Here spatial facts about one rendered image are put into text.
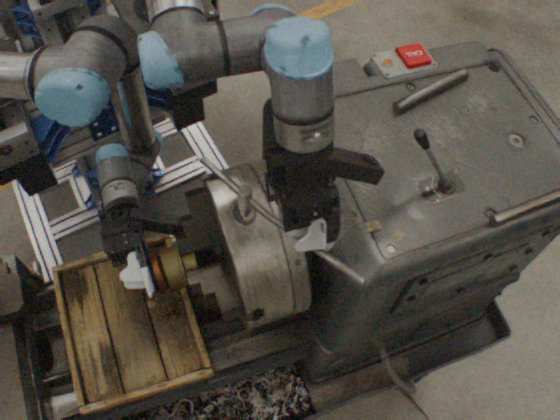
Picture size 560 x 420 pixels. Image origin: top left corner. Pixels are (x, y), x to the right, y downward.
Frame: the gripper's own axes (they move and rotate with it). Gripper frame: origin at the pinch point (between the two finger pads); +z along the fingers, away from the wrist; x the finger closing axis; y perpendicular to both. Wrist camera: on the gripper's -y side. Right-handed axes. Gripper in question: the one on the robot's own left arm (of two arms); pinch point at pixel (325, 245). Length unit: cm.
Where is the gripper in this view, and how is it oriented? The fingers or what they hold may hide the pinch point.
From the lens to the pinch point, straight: 82.1
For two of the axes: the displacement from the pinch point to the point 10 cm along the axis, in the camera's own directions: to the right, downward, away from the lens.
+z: 0.8, 7.4, 6.6
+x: 3.4, 6.1, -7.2
